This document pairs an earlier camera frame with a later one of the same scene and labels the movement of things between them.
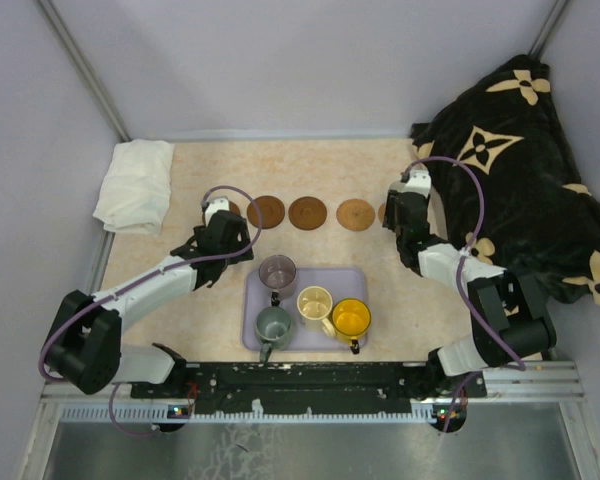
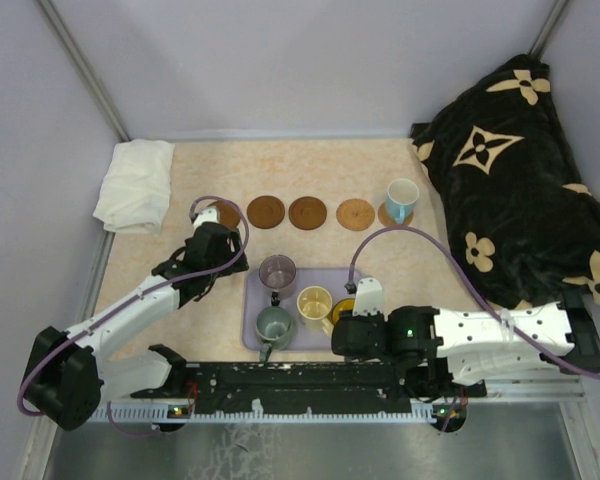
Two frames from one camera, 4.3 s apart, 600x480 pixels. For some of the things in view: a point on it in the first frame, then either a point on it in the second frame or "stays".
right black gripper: (389, 220) to (378, 316)
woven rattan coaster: (355, 215) stays
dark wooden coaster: (273, 212) stays
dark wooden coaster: (307, 213) stays
